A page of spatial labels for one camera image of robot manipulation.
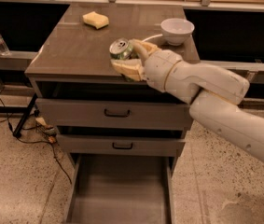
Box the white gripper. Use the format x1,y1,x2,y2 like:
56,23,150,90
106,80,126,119
111,39,183,92

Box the green soda can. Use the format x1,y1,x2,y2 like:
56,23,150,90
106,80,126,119
108,37,140,82

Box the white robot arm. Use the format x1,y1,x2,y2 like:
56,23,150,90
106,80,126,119
109,38,264,162

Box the grey drawer cabinet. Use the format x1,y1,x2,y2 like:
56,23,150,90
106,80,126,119
24,2,207,161

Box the grey top drawer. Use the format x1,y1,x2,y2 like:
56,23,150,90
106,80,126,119
36,98,193,131

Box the grey drawer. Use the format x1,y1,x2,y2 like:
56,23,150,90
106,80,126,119
36,98,193,131
63,154,175,224
57,134,185,157

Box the grey middle drawer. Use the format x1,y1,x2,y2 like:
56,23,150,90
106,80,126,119
57,134,185,157

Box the grey bottom drawer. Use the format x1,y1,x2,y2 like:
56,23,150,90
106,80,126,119
63,154,175,224

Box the white bowl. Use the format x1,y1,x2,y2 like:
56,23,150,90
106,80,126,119
160,18,195,46

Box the yellow sponge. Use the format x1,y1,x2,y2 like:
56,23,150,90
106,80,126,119
82,11,109,29

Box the plug cluster on floor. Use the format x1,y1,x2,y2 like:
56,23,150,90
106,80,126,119
35,117,57,144

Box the black table leg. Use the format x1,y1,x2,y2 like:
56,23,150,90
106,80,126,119
13,94,37,138

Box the clear plastic water bottle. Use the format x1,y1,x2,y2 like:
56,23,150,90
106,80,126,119
0,27,11,57

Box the black top drawer handle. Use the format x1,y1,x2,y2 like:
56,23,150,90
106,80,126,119
104,109,131,118

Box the black drawer handle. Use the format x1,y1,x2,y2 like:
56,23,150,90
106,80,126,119
104,109,131,118
112,142,133,150

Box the black middle drawer handle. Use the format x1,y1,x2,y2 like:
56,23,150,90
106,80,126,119
112,142,133,150

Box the black floor cable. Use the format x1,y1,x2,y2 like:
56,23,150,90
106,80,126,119
0,75,73,185

